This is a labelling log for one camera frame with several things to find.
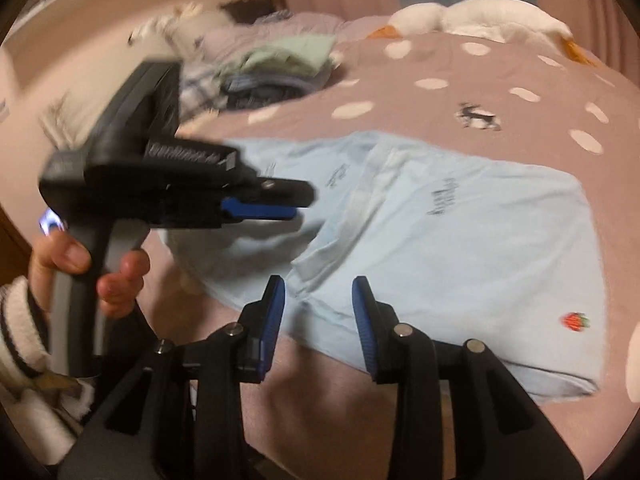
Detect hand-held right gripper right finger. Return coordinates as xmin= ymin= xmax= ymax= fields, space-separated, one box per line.
xmin=351 ymin=276 xmax=585 ymax=480

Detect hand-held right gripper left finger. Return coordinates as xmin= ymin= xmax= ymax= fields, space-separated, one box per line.
xmin=57 ymin=275 xmax=287 ymax=480

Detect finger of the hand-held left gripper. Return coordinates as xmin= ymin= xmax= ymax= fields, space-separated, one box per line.
xmin=220 ymin=197 xmax=304 ymax=224
xmin=235 ymin=177 xmax=317 ymax=210

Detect light blue strawberry pants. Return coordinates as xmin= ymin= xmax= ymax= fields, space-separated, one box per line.
xmin=164 ymin=130 xmax=608 ymax=406

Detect person's left hand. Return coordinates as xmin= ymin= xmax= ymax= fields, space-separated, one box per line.
xmin=29 ymin=233 xmax=152 ymax=320

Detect folded dark jeans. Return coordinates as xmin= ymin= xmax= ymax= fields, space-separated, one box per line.
xmin=220 ymin=85 xmax=331 ymax=112

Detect plaid pillow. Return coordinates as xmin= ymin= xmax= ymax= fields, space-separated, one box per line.
xmin=176 ymin=64 xmax=232 ymax=118

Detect folded light denim garment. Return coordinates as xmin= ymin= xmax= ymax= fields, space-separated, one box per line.
xmin=222 ymin=75 xmax=326 ymax=93

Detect folded green garment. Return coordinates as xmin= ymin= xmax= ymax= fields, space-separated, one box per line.
xmin=234 ymin=34 xmax=347 ymax=80

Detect beige padded headboard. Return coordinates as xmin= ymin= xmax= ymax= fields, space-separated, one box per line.
xmin=0 ymin=25 xmax=176 ymax=211

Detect white plush toy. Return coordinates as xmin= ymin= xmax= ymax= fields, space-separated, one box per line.
xmin=128 ymin=2 xmax=203 ymax=45

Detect purple quilt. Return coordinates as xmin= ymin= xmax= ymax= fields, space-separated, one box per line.
xmin=200 ymin=11 xmax=373 ymax=61

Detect dark cloth pile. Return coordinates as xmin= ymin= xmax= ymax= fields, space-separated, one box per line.
xmin=220 ymin=0 xmax=287 ymax=25

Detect pink polka dot blanket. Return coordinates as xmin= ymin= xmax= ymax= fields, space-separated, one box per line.
xmin=140 ymin=25 xmax=640 ymax=480

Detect white goose plush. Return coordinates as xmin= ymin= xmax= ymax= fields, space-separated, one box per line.
xmin=367 ymin=0 xmax=598 ymax=67

